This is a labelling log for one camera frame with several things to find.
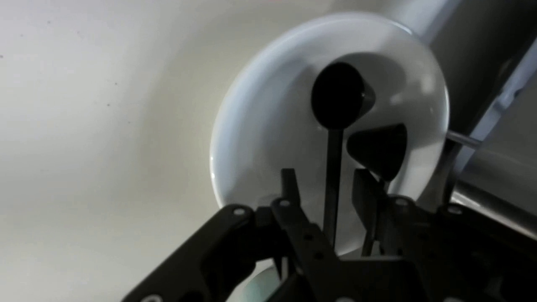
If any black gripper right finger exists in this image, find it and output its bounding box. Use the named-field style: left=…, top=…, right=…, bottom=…
left=438, top=205, right=537, bottom=302

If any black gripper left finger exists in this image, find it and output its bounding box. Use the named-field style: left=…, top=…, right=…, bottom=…
left=121, top=205, right=256, bottom=302

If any black long-handled scoop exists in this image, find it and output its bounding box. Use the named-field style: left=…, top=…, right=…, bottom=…
left=311, top=62, right=366, bottom=245

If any white bowl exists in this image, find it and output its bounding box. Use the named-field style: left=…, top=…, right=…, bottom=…
left=209, top=12, right=452, bottom=258

